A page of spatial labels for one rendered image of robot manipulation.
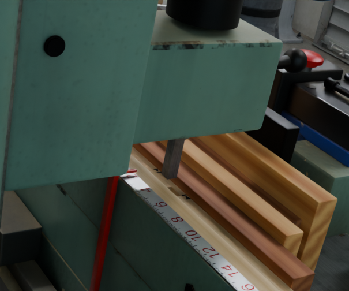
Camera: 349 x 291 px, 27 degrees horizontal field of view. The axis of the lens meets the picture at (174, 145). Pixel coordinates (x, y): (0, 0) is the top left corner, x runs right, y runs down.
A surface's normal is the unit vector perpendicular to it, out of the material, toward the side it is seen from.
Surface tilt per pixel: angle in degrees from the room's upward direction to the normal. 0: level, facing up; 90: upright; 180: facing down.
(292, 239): 90
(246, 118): 90
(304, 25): 90
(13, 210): 0
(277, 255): 0
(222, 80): 90
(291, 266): 0
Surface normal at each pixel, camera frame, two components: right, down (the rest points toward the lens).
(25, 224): 0.18, -0.89
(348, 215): 0.54, 0.45
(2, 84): 0.73, 0.41
